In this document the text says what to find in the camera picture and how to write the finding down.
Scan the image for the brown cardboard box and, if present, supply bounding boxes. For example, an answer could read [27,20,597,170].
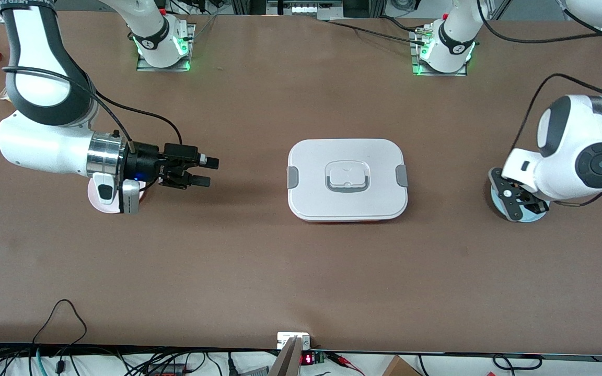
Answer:
[382,355,423,376]

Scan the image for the white power strip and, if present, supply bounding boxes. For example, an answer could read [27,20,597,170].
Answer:
[291,3,344,15]

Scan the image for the pink round plate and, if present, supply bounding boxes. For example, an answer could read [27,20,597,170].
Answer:
[88,178,150,215]

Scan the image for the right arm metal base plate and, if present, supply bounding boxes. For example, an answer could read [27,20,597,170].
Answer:
[135,22,196,73]

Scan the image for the light blue round plate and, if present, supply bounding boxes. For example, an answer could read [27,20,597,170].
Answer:
[491,180,550,223]

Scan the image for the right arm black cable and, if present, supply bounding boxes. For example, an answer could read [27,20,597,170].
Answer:
[2,65,183,155]

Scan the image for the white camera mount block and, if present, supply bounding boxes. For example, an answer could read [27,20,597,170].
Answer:
[277,332,311,350]

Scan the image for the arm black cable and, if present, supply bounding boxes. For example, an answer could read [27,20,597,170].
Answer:
[476,0,602,207]
[2,65,183,155]

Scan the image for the black left camera bracket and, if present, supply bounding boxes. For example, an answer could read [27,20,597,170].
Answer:
[491,167,550,221]

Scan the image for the white lunch box grey clips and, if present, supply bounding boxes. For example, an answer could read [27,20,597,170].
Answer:
[286,138,409,224]

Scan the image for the looped thin black cable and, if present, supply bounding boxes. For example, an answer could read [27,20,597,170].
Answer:
[31,299,88,349]

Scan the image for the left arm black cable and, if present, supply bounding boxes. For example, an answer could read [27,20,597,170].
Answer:
[476,0,602,207]

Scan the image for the red alligator clip lead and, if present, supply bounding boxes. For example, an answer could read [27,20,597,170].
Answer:
[326,352,365,375]

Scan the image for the thin black base cable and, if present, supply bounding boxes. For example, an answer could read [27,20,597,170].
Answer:
[325,20,427,46]

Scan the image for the grey aluminium bar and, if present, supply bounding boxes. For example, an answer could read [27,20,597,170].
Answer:
[269,336,303,376]

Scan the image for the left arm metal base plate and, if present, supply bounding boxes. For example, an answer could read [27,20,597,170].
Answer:
[410,27,469,78]

